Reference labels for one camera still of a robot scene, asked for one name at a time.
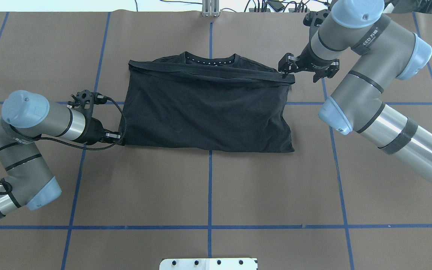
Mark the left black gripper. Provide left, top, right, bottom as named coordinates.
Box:
left=85, top=117, right=122, bottom=145

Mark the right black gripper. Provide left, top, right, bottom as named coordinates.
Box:
left=277, top=44, right=340, bottom=83

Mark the black graphic t-shirt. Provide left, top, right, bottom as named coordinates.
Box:
left=121, top=52, right=295, bottom=153

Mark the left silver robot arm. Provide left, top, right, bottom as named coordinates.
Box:
left=0, top=90, right=127, bottom=219

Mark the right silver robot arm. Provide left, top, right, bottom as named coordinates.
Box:
left=278, top=0, right=432, bottom=183

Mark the left black braided cable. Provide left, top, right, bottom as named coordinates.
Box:
left=0, top=96, right=127, bottom=195

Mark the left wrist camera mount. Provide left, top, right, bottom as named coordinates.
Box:
left=67, top=90, right=108, bottom=113

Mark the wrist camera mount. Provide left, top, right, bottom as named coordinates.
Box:
left=67, top=90, right=108, bottom=113
left=303, top=9, right=330, bottom=27

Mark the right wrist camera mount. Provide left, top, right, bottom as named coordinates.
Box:
left=303, top=9, right=330, bottom=27

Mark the aluminium frame post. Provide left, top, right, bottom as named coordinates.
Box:
left=202, top=0, right=221, bottom=18

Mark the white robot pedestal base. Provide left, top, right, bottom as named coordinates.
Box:
left=159, top=258, right=258, bottom=270

